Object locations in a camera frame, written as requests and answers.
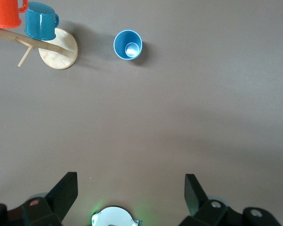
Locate light blue plastic cup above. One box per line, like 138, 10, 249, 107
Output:
113, 29, 143, 61

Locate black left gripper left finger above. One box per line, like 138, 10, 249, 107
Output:
0, 171, 78, 226

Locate orange enamel mug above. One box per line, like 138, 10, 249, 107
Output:
0, 0, 29, 29

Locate teal enamel mug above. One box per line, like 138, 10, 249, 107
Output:
24, 1, 60, 41

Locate wooden mug tree stand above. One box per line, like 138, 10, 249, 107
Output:
0, 26, 78, 70

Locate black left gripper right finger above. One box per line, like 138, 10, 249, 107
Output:
179, 173, 283, 226

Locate brown table cloth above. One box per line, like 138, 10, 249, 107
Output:
0, 0, 283, 226

